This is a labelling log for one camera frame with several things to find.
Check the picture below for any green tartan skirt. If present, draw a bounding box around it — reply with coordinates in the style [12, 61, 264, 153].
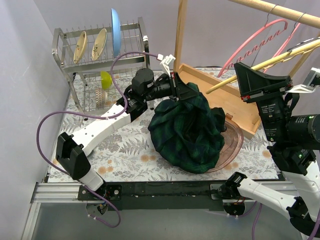
[147, 82, 226, 174]

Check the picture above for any pink wavy hanger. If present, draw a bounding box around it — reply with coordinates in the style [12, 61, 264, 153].
[216, 4, 289, 78]

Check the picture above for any yellow hanger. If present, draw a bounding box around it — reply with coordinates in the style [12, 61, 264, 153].
[206, 37, 320, 95]

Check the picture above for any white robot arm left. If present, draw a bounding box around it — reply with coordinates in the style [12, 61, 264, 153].
[55, 68, 199, 200]

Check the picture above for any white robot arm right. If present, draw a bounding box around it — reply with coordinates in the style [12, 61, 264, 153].
[217, 62, 320, 239]

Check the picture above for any wooden clothes rack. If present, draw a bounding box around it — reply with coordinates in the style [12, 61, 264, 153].
[177, 0, 320, 139]

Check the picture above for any pink transparent tray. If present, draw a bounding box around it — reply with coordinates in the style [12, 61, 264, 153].
[207, 118, 244, 173]

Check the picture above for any yellow-green bowl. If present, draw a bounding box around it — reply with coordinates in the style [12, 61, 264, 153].
[100, 71, 113, 90]

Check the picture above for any patterned cup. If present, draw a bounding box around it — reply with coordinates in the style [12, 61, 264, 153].
[95, 87, 108, 109]

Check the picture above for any blue plate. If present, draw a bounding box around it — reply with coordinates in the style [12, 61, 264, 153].
[111, 8, 122, 57]

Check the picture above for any steel dish rack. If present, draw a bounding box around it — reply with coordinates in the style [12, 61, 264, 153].
[52, 17, 150, 114]

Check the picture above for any floral table mat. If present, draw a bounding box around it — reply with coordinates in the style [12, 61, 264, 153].
[59, 75, 279, 182]

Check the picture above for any cream plate right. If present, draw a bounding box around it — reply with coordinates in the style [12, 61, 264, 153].
[91, 28, 108, 61]

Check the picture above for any cream plate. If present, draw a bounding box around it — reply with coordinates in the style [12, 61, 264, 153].
[91, 28, 108, 61]
[73, 31, 88, 64]

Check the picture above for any cream plate left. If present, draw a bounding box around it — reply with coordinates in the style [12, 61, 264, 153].
[73, 31, 88, 64]

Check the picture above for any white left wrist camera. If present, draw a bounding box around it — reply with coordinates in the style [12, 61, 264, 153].
[156, 54, 176, 75]

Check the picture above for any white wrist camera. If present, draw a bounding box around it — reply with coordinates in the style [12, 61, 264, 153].
[286, 67, 320, 94]
[156, 54, 176, 75]

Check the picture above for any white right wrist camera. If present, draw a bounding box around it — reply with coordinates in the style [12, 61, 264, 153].
[286, 67, 320, 94]

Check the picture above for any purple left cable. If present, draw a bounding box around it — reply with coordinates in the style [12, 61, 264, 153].
[36, 51, 163, 228]

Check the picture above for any purple cable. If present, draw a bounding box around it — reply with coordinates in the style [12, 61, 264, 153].
[36, 51, 163, 228]
[241, 199, 320, 240]

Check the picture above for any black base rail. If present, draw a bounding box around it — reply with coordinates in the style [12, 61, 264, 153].
[77, 180, 258, 213]

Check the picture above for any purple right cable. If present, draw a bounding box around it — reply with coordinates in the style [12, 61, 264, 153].
[241, 199, 320, 240]

